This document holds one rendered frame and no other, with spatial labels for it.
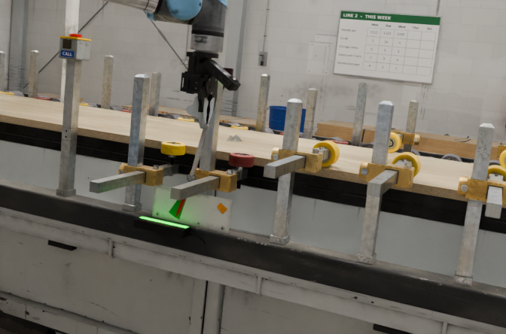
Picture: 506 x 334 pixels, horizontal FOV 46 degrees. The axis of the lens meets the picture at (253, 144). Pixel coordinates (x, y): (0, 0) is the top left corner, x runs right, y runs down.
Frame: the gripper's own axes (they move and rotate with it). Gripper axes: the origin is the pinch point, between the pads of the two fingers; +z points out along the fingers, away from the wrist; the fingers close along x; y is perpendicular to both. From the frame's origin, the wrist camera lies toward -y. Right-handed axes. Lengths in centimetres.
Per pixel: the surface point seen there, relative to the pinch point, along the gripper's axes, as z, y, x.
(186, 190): 16.0, -3.7, 14.7
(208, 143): 6.0, 1.2, -5.9
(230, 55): -21, 313, -701
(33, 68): 0, 167, -116
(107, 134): 13, 52, -28
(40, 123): 13, 83, -28
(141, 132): 6.4, 25.1, -7.4
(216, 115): -2.3, 0.2, -7.0
